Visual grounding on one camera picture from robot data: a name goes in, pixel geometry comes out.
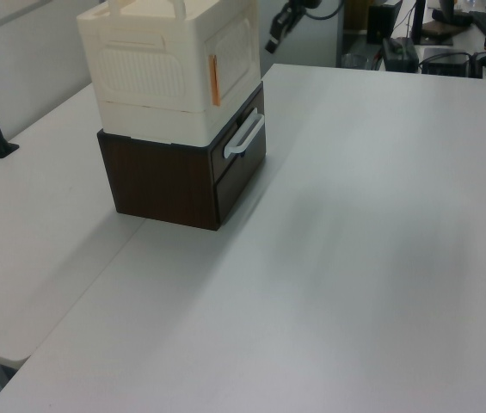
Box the black monitor stand pole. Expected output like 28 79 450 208
412 0 428 45

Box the dark brown plain drawer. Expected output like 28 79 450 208
214 150 268 228

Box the black flat box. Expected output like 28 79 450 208
421 52 472 77

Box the clear glass jar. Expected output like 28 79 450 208
340 52 373 70

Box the brown wooden base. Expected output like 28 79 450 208
421 7 477 36

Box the cream cabinet door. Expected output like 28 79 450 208
202 16 262 108

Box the black computer tower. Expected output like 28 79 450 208
366 0 403 46

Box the cream plastic cabinet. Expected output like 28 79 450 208
76 0 265 146

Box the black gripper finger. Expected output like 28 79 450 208
263 25 289 54

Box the white drawer handle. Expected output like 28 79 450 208
222 107 266 160

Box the dark brown drawer cabinet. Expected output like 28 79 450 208
95 79 268 232

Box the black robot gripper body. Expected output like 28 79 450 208
270 0 325 34

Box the black device with green light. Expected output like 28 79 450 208
380 37 421 72

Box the dark brown drawer with handle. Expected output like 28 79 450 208
208 88 267 183

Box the orange strip on door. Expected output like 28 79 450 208
208 53 223 107

